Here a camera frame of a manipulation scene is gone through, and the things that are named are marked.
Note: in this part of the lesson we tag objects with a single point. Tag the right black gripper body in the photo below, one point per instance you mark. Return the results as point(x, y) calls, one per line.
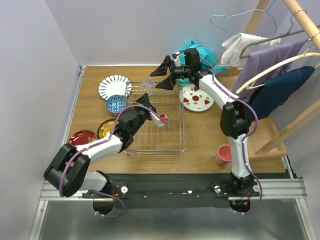
point(180, 72)

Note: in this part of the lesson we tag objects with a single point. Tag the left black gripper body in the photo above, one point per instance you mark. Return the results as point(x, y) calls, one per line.
point(146, 106)

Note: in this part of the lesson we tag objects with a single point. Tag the clear glass cup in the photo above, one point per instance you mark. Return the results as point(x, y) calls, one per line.
point(147, 86)

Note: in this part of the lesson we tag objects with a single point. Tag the blue patterned bowl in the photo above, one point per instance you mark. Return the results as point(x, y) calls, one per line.
point(115, 104)

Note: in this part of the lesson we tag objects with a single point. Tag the wire dish rack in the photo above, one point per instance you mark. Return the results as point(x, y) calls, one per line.
point(165, 133)

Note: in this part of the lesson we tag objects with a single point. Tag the pink plastic cup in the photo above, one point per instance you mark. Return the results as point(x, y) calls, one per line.
point(223, 155)

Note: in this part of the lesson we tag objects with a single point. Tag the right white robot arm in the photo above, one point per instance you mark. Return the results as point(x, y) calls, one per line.
point(235, 112)

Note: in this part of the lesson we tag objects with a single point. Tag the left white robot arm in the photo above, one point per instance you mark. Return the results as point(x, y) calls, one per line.
point(68, 171)

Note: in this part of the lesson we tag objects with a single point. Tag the teal cloth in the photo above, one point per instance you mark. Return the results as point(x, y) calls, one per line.
point(207, 54)

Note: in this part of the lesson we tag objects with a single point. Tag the gold black plate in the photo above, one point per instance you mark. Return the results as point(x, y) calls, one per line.
point(105, 128)

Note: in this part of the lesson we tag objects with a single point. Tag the white watermelon plate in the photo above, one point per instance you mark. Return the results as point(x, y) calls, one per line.
point(195, 99)

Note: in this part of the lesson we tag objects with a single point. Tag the white blue striped plate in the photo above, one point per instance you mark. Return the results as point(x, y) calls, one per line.
point(114, 85)

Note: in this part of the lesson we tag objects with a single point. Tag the white garment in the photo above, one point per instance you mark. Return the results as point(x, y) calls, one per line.
point(235, 44)

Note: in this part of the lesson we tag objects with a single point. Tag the red floral bowl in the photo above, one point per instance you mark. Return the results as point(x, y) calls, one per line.
point(82, 137)

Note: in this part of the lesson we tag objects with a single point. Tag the cream plastic hanger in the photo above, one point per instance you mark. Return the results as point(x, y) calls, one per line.
point(250, 83)

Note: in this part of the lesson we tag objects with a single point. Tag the purple garment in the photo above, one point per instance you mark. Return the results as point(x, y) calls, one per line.
point(261, 60)

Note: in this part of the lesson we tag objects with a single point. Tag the navy garment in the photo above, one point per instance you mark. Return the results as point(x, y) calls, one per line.
point(276, 91)

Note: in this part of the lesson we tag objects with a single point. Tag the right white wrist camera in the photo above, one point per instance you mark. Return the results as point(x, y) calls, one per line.
point(176, 57)

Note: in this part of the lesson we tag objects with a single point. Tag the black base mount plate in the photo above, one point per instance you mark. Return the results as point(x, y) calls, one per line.
point(152, 191)

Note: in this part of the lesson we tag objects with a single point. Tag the wooden clothes rack frame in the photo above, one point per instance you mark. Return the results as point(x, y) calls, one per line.
point(313, 111)

